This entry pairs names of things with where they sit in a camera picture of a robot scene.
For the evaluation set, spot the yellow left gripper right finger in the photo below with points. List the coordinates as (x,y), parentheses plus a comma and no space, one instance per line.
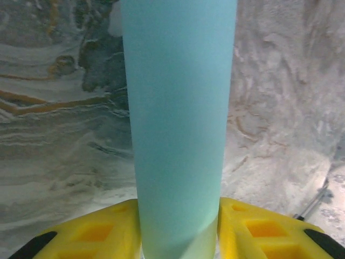
(264,234)

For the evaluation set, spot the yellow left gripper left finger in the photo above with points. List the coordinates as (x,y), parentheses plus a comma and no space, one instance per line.
(94,237)

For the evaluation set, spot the light blue paper sheet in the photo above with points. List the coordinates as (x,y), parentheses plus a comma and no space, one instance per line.
(178,108)

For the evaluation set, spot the aluminium frame post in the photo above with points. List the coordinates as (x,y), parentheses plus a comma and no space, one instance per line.
(312,201)

